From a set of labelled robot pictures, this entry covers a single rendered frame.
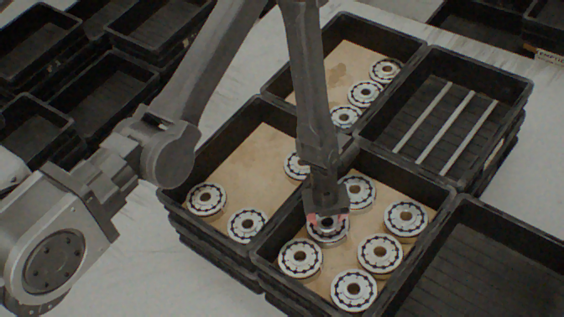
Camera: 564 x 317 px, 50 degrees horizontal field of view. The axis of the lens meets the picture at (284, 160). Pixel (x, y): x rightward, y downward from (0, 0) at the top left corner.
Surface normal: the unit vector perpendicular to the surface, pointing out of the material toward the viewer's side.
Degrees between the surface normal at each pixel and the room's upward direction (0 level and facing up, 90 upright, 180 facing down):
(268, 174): 0
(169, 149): 82
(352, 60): 0
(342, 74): 0
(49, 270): 90
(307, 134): 81
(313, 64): 82
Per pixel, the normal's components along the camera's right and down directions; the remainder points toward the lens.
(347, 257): -0.12, -0.61
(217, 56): 0.76, 0.29
